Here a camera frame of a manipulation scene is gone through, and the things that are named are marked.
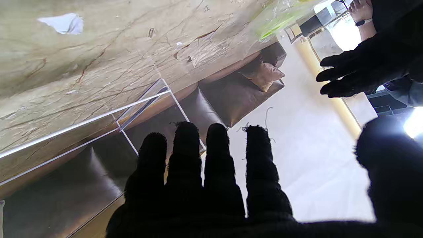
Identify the person in dark clothes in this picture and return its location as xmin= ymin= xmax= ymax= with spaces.
xmin=349 ymin=0 xmax=423 ymax=108

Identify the small white paper scrap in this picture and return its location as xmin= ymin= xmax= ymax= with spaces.
xmin=37 ymin=13 xmax=84 ymax=35

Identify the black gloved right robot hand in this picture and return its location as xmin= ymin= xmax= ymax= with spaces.
xmin=106 ymin=116 xmax=423 ymax=238

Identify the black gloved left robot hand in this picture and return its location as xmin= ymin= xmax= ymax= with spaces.
xmin=316 ymin=28 xmax=423 ymax=99

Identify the brown square sofa cushion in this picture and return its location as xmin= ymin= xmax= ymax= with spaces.
xmin=240 ymin=62 xmax=285 ymax=92

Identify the clear plastic bread bag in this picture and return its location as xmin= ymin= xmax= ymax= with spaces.
xmin=245 ymin=0 xmax=326 ymax=43

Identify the lime green sealing clip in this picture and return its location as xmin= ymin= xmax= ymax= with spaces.
xmin=259 ymin=12 xmax=299 ymax=39

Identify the dark metal side table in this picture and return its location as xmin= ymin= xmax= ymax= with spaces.
xmin=285 ymin=0 xmax=351 ymax=43

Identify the brown leather sofa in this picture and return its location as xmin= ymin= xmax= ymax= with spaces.
xmin=0 ymin=41 xmax=287 ymax=238

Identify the wooden shelf with white frame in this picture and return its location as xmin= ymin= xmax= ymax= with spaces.
xmin=0 ymin=78 xmax=207 ymax=185

